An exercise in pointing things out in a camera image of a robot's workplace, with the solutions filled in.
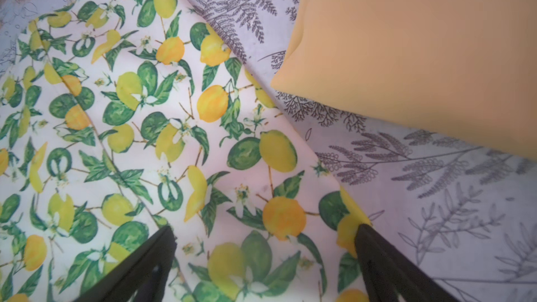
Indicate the lemon print skirt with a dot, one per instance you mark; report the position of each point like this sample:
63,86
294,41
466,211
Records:
121,117

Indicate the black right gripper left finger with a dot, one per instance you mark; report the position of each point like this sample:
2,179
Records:
142,276

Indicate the yellow skirt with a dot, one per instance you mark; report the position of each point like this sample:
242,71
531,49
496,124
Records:
462,68

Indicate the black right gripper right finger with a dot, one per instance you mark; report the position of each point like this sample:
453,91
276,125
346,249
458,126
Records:
388,274

